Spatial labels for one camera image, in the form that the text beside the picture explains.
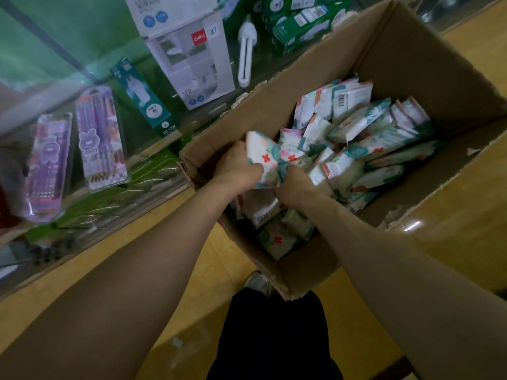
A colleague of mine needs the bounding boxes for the green bulb boxes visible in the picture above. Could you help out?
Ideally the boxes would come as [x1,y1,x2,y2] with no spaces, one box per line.
[218,0,353,56]

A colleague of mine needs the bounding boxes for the person's right forearm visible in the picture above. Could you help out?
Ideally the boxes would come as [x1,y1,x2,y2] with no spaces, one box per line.
[305,194,507,380]

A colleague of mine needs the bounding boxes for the pile of packets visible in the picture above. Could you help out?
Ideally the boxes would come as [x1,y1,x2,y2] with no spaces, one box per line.
[230,75,438,262]

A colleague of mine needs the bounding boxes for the brown cardboard box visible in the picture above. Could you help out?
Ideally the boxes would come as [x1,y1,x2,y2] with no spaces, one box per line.
[178,0,507,301]

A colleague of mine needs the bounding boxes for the white printed box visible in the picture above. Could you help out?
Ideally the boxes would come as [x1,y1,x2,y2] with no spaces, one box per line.
[124,0,236,110]

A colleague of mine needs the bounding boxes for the person's black white shoe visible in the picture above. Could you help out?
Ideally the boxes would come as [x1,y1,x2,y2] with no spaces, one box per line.
[244,270,274,298]

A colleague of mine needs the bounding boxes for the white tube lamp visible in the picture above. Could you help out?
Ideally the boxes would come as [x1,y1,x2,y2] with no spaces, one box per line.
[238,15,258,88]

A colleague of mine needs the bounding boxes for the person's left forearm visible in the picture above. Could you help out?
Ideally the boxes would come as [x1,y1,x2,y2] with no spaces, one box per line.
[0,182,239,380]

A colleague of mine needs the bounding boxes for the person's left hand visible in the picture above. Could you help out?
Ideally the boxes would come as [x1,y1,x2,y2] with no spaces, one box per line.
[212,140,265,195]

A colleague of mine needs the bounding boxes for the person's right hand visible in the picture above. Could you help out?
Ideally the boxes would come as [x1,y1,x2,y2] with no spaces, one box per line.
[273,164,326,211]

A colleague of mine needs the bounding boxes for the clear wrapped purple items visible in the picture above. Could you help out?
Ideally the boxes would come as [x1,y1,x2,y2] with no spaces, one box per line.
[22,85,129,225]

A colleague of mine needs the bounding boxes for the slim green white box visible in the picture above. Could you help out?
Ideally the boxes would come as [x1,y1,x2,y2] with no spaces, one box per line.
[109,58,177,138]

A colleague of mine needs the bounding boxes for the person's black trousers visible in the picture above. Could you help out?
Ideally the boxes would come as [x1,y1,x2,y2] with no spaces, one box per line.
[208,289,343,380]

